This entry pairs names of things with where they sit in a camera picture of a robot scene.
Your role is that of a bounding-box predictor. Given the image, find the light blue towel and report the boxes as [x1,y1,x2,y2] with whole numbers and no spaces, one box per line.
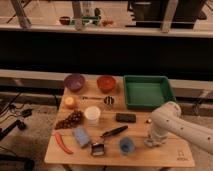
[144,138,161,148]

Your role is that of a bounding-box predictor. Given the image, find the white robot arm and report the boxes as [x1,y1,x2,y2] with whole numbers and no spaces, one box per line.
[149,101,213,155]

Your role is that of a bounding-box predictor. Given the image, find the blue small cup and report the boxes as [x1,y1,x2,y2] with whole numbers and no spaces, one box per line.
[119,137,135,155]

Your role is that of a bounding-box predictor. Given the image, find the black sponge block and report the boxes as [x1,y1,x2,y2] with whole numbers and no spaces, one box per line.
[116,113,136,123]

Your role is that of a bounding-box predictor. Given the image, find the green plastic tray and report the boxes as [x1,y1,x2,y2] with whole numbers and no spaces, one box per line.
[123,75,176,110]

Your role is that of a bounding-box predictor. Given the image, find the metal measuring spoon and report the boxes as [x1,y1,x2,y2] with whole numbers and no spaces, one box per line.
[82,96,115,106]

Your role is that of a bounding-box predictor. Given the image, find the wooden table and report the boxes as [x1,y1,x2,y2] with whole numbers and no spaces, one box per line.
[44,79,195,167]

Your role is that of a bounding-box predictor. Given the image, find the white plastic cup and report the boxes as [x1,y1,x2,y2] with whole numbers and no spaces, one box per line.
[84,106,101,126]

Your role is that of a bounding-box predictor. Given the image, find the orange bowl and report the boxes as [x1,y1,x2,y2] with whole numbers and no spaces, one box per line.
[97,75,116,93]

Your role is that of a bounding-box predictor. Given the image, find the blue folded cloth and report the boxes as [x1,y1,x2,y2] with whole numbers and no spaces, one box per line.
[73,126,91,148]

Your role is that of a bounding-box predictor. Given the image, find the dark grape bunch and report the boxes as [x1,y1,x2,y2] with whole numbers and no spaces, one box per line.
[55,110,83,130]

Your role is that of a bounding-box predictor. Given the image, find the orange round fruit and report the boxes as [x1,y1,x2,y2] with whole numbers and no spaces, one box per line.
[64,96,77,109]

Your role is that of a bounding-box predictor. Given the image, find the purple bowl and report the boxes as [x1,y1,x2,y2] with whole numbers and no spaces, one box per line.
[64,74,85,92]

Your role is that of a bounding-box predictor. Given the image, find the red chili pepper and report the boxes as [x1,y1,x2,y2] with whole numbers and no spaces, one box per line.
[54,132,73,154]

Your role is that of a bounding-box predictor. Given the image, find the black handled knife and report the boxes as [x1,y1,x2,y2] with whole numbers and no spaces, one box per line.
[100,125,128,138]

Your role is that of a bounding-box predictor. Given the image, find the black cables on floor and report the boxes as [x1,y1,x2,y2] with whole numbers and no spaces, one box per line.
[0,92,34,141]

